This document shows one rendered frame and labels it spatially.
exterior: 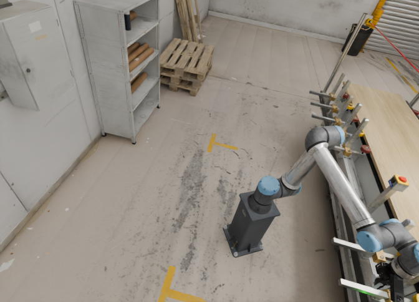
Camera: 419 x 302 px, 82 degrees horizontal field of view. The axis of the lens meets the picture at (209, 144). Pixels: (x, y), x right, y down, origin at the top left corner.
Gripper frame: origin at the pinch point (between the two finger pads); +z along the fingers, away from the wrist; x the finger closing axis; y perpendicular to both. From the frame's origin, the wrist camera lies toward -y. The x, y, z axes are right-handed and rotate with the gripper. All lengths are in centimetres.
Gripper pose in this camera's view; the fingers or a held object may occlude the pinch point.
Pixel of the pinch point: (375, 288)
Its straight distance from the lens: 165.1
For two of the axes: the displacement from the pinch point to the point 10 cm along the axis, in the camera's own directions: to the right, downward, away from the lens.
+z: -1.4, 7.3, 6.7
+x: -9.7, -2.5, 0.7
